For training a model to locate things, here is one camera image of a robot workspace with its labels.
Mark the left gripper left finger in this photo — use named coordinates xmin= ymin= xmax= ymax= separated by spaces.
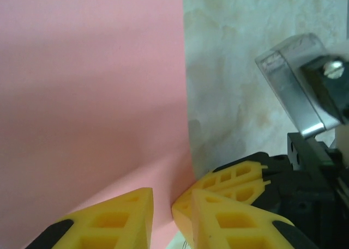
xmin=26 ymin=187 xmax=155 ymax=249

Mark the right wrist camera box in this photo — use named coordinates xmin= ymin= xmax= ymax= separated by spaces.
xmin=255 ymin=33 xmax=349 ymax=139

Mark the pink paper sheet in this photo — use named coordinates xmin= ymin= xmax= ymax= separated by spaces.
xmin=0 ymin=0 xmax=196 ymax=249

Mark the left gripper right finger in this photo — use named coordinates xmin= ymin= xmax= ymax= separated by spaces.
xmin=190 ymin=189 xmax=320 ymax=249

